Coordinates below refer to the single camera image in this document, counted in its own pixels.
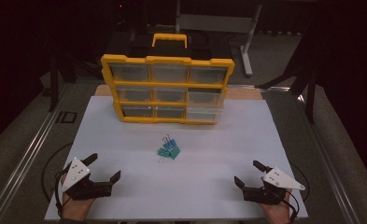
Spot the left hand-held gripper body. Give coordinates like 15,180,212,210
61,157,114,202

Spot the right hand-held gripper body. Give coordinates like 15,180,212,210
242,166,306,206

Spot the green binder clip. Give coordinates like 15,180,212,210
168,145,182,161
157,147,171,163

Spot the blue binder clip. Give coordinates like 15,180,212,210
161,133,176,153

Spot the clear plastic drawer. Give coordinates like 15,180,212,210
186,88,226,123

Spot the yellow drawer organizer cabinet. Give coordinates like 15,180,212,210
100,32,235,126

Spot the person's right hand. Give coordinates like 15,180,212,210
260,189,293,224

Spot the person's left hand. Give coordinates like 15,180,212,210
60,174,97,222

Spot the dark metal stand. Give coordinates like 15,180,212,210
48,31,79,113
255,18,320,125

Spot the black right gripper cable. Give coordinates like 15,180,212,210
280,161,311,224

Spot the aluminium floor rail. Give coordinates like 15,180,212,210
296,92,364,224
0,83,72,224

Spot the grey metal desk frame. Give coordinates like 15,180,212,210
175,0,263,77

